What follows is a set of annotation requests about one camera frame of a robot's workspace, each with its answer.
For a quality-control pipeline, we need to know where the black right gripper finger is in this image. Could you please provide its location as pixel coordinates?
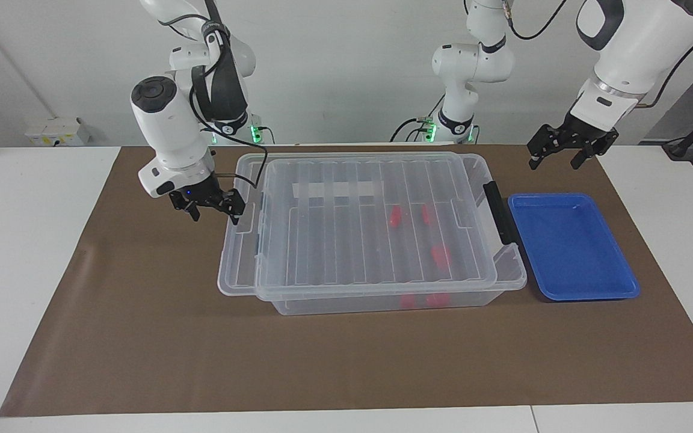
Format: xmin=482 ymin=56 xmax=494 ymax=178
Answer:
xmin=220 ymin=188 xmax=247 ymax=226
xmin=170 ymin=194 xmax=201 ymax=222

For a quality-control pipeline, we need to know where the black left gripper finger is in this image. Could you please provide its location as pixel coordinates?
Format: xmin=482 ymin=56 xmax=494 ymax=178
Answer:
xmin=570 ymin=140 xmax=605 ymax=170
xmin=527 ymin=124 xmax=558 ymax=170

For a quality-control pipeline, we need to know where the clear ribbed plastic lid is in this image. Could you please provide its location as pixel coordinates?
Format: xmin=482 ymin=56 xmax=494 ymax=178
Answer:
xmin=217 ymin=152 xmax=499 ymax=301

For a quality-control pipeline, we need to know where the blue plastic tray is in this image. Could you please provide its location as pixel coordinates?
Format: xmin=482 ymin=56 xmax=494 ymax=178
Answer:
xmin=507 ymin=192 xmax=642 ymax=302

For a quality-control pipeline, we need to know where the white power strip box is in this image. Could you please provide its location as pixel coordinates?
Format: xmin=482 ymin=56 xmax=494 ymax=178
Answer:
xmin=25 ymin=117 xmax=91 ymax=147

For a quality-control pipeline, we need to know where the clear plastic storage box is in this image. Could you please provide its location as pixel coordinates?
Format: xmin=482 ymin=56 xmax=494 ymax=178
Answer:
xmin=235 ymin=152 xmax=528 ymax=316

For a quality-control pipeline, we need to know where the brown table mat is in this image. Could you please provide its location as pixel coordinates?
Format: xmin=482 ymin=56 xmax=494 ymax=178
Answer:
xmin=0 ymin=143 xmax=693 ymax=417

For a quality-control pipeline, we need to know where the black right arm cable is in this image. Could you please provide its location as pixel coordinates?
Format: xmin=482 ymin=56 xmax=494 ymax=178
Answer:
xmin=160 ymin=0 xmax=270 ymax=188

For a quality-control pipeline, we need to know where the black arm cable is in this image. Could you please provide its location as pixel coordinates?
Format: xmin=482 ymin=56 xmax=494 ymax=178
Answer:
xmin=160 ymin=0 xmax=270 ymax=188
xmin=503 ymin=0 xmax=693 ymax=110

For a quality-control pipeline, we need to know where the black box latch handle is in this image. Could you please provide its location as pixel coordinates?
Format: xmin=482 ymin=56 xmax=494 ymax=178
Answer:
xmin=482 ymin=180 xmax=520 ymax=245

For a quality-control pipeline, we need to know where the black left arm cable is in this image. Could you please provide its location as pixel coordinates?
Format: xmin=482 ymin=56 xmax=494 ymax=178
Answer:
xmin=503 ymin=0 xmax=693 ymax=110

